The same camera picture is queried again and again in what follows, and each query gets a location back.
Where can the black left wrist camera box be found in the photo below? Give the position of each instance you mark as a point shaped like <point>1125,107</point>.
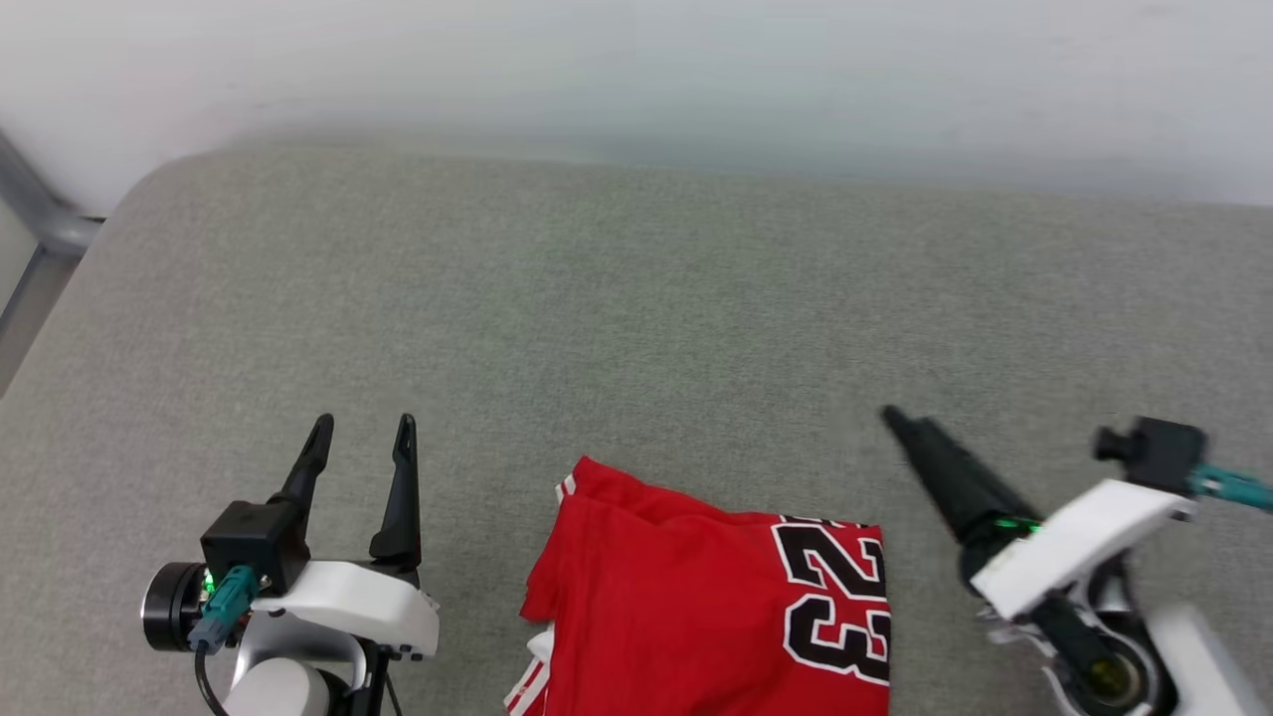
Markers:
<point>257,542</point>

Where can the red basketball jersey white trim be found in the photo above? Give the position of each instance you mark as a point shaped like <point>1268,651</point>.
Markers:
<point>676,617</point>

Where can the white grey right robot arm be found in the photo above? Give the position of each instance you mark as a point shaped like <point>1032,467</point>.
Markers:
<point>1193,661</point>

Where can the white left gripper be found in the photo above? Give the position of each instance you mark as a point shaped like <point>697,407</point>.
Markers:
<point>348,602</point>

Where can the grey fabric sofa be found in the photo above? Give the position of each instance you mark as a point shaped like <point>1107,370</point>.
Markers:
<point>636,338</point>

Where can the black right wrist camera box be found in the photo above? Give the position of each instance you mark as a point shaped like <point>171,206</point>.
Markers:
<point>1159,455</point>

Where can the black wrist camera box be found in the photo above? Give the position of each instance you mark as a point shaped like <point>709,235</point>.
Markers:
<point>257,542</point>
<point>1159,455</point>

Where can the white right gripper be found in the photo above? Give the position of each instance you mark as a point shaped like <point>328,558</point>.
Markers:
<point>1084,542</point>

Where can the grey metal tube frame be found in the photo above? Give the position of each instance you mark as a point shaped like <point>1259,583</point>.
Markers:
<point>45,224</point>

